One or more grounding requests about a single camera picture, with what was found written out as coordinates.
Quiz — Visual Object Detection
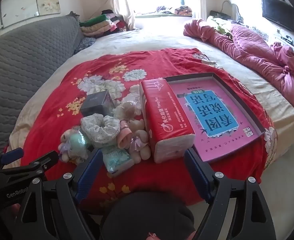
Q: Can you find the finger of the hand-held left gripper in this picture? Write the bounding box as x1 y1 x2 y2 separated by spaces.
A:
1 147 25 167
0 151 60 180

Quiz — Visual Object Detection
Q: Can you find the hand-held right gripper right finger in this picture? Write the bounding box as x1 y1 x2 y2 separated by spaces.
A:
184 148 277 240

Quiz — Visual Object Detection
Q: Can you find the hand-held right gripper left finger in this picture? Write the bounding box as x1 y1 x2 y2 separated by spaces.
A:
11 148 105 240

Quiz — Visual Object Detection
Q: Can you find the green pocket tissue pack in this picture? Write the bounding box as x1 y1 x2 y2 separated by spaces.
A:
102 147 134 178

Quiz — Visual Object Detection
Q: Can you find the green puff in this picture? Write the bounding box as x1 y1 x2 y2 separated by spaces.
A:
69 131 92 155

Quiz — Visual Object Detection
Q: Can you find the white floral cloth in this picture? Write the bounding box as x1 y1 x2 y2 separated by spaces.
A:
81 114 121 148

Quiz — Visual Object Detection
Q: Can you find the teddy bear purple dress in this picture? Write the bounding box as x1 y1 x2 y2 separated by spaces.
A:
128 119 151 163

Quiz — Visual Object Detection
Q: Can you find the red tissue pack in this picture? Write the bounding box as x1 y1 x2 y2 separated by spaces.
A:
140 78 196 164

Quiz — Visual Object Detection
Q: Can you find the person's left hand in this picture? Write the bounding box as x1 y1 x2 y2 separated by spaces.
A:
9 203 21 217

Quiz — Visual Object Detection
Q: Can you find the small plush toy purple trim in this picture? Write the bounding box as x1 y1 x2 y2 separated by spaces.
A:
58 129 74 164

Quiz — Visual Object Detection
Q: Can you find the pink picture book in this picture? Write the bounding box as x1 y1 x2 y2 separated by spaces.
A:
172 80 260 162

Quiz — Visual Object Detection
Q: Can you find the red floral blanket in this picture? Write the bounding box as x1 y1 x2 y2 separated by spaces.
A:
21 47 279 205

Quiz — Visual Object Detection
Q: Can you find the dark cardboard box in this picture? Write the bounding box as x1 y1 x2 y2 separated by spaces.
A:
80 90 117 117

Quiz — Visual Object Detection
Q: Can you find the beige puff in plastic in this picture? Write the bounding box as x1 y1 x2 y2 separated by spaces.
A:
113 100 142 120

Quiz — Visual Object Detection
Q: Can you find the grey quilted headboard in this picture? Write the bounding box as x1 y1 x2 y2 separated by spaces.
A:
0 15 84 155

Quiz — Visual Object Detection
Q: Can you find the blue patterned cloth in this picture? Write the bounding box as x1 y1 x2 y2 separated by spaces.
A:
74 37 96 54

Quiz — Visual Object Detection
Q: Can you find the pink quilt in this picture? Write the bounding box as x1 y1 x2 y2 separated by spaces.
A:
183 19 294 110

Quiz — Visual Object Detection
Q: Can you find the bed with cream sheet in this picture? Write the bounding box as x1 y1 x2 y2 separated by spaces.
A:
9 26 294 205

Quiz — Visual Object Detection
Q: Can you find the stack of folded clothes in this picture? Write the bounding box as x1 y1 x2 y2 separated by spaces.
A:
79 10 127 38

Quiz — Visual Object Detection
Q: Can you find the green cloth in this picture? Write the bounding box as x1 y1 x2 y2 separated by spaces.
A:
207 16 234 34

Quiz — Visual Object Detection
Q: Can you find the colourful cloth on windowsill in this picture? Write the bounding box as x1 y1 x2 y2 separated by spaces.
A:
174 5 192 15

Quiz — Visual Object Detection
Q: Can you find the white curtain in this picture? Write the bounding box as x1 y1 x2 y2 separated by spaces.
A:
107 0 137 29

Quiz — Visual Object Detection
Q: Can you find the black wall television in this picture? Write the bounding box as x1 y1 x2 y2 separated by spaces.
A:
261 0 294 33

